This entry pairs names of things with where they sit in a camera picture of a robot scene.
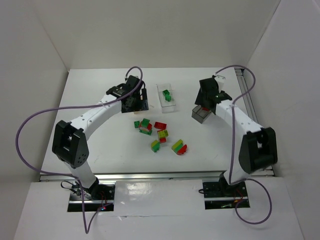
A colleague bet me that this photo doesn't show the aluminium side rail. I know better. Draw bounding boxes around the aluminium side rail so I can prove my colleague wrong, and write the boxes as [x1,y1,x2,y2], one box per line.
[234,67,258,122]

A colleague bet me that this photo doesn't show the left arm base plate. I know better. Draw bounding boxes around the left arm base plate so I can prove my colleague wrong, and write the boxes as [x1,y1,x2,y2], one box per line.
[60,180,116,213]

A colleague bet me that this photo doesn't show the yellow green red lego stack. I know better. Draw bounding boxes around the yellow green red lego stack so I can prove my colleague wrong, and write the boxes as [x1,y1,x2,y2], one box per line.
[171,139,188,156]

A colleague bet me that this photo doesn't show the dark green lego cube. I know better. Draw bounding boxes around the dark green lego cube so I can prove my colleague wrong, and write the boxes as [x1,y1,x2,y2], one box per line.
[162,89,170,96]

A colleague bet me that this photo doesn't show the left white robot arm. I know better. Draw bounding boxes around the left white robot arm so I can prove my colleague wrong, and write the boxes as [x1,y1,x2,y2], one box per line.
[52,75,149,200]

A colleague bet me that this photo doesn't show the grey transparent container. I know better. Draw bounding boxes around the grey transparent container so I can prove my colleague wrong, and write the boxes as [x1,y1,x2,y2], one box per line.
[191,105,212,124]

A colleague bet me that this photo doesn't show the aluminium front rail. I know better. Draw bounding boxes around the aluminium front rail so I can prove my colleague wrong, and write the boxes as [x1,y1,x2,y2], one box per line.
[39,168,275,182]

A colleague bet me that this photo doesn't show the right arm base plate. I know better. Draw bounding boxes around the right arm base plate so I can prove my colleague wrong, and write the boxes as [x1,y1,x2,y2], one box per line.
[198,177,250,210]

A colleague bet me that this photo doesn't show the clear transparent container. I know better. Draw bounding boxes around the clear transparent container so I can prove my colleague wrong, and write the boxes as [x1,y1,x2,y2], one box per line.
[156,83,176,114]

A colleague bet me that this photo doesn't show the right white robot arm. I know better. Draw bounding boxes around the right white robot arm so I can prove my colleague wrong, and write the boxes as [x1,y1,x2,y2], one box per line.
[195,75,278,188]

